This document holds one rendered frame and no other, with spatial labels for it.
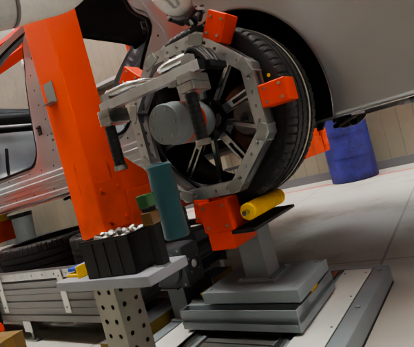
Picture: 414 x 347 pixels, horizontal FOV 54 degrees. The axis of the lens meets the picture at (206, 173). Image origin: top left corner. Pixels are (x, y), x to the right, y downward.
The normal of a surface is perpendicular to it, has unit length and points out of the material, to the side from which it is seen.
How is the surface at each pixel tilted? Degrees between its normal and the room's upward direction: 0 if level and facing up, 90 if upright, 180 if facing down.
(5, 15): 139
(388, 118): 90
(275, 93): 90
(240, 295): 90
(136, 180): 90
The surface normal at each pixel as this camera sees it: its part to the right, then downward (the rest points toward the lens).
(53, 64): -0.55, 0.17
